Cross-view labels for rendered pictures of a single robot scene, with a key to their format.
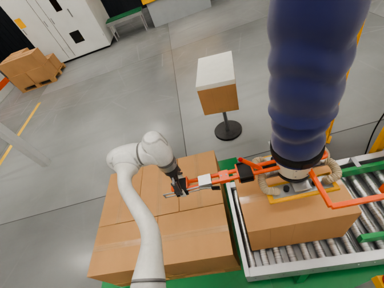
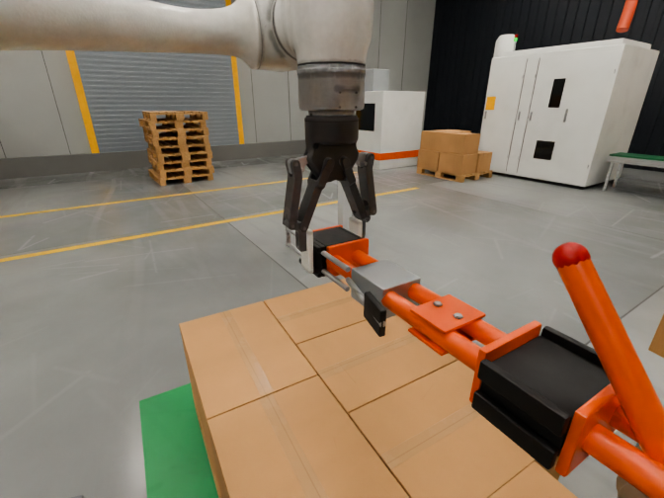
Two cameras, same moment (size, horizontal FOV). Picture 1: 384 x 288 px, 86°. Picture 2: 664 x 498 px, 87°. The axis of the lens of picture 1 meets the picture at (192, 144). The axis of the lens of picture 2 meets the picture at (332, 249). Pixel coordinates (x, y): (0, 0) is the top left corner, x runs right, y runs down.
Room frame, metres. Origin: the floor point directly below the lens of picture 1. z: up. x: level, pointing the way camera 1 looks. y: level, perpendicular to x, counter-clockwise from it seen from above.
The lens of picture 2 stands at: (0.29, -0.24, 1.47)
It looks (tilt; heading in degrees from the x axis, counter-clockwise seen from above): 23 degrees down; 47
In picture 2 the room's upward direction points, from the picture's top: straight up
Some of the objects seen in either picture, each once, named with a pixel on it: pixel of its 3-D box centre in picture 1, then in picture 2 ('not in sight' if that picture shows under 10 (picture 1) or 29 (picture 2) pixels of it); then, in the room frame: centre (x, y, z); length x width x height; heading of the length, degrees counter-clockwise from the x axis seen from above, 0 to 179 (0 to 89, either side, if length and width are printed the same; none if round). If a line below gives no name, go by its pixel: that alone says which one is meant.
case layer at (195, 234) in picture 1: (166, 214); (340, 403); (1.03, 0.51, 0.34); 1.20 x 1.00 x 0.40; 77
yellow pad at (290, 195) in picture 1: (300, 186); not in sight; (0.43, -0.42, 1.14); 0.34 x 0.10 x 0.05; 78
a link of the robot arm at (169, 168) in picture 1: (166, 162); (331, 91); (0.64, 0.14, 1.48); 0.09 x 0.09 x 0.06
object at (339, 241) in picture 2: (181, 186); (335, 249); (0.65, 0.14, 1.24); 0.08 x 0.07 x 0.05; 78
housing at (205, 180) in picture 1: (205, 181); (383, 288); (0.62, 0.01, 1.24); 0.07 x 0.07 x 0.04; 78
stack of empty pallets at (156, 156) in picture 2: not in sight; (177, 145); (3.00, 7.32, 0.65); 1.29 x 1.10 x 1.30; 80
